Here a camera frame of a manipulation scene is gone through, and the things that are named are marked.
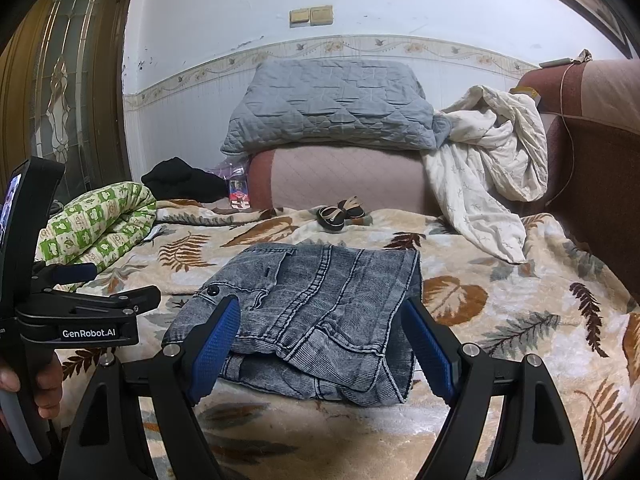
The cream printed duvet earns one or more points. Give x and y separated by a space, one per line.
490 160

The green patterned quilt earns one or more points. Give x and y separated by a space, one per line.
100 225

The small beige wall switch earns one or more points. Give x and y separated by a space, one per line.
300 17

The black cloth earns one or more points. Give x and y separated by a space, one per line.
180 180

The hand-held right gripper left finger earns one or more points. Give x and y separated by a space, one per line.
215 350

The blue denim pants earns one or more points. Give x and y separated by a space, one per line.
310 300

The brown padded headboard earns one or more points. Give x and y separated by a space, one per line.
600 170

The large beige wall switch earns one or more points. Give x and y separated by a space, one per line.
321 15

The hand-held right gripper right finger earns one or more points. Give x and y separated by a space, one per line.
430 350

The clear plastic bag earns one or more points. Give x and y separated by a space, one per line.
227 170

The leaf-print blanket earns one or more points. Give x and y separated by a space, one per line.
500 285

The grey quilted pillow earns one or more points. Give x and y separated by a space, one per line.
330 105

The small black shoe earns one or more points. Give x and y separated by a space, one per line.
331 219
352 208

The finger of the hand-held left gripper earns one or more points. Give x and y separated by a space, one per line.
125 301
75 272

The wooden glass door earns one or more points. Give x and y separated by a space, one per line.
75 60

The yellow box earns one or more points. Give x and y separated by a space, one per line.
526 96

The pink padded cushion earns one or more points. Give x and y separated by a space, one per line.
340 175

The person's left hand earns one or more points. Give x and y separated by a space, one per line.
47 385

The colourful packet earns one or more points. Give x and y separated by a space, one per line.
239 195

